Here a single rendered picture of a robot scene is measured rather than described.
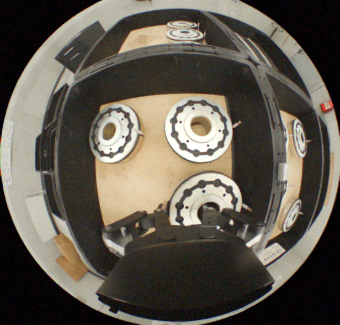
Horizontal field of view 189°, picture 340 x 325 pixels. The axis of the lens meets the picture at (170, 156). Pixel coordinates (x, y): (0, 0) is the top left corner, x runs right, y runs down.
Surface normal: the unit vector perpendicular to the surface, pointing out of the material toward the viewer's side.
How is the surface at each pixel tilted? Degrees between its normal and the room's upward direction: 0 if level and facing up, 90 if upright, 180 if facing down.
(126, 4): 90
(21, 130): 90
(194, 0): 90
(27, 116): 90
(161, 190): 0
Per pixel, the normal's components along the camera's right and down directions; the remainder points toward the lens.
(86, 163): 1.00, -0.02
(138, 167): -0.07, -0.03
